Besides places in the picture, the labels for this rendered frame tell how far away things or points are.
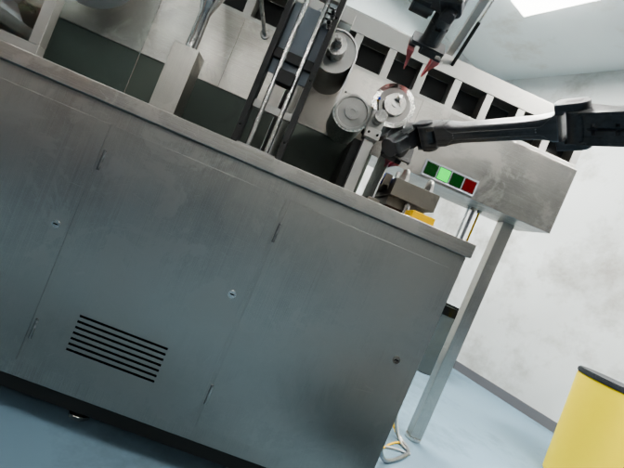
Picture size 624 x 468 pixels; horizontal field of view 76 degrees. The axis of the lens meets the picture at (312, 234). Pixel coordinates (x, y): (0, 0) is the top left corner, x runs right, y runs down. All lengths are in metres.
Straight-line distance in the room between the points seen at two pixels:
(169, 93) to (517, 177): 1.44
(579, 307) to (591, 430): 1.43
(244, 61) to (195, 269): 0.97
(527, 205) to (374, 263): 1.01
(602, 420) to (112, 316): 2.42
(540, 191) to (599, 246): 2.11
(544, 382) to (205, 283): 3.32
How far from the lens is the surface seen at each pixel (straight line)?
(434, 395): 2.16
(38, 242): 1.27
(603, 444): 2.80
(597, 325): 3.93
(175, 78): 1.53
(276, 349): 1.16
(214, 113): 1.76
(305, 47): 1.35
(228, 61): 1.80
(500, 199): 1.92
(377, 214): 1.09
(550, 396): 4.00
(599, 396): 2.77
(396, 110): 1.42
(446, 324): 3.49
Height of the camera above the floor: 0.78
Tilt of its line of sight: 2 degrees down
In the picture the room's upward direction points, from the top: 23 degrees clockwise
